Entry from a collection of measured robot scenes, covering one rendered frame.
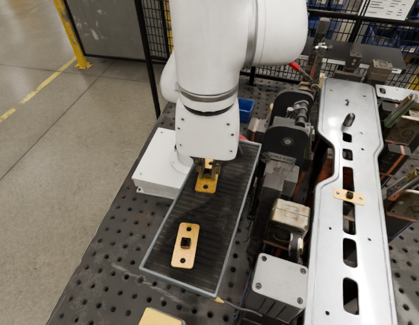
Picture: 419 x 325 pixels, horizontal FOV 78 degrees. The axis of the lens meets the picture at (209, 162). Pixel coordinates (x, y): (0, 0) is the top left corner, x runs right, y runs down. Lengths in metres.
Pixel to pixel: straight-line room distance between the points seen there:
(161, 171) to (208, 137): 0.70
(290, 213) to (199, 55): 0.45
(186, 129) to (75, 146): 2.23
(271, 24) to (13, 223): 2.15
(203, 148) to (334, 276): 0.44
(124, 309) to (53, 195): 1.47
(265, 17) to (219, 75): 0.08
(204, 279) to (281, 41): 0.37
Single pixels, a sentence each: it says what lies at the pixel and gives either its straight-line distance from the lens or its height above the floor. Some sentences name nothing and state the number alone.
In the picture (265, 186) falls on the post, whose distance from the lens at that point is 0.65.
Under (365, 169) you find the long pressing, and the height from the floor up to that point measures 1.00.
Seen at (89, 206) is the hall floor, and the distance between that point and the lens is 2.09.
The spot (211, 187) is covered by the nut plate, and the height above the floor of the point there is 1.22.
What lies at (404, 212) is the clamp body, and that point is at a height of 0.95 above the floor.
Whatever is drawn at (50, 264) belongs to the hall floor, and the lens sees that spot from 1.98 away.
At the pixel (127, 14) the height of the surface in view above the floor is 0.66.
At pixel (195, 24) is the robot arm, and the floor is 1.51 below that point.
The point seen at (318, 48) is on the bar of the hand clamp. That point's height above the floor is 1.21.
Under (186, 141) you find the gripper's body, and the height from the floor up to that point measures 1.33.
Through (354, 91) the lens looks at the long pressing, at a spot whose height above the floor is 1.00.
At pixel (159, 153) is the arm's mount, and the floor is 0.80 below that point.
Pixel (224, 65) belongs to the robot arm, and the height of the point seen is 1.46.
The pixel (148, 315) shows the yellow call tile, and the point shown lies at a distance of 0.47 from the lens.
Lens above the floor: 1.61
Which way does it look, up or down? 48 degrees down
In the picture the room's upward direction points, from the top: straight up
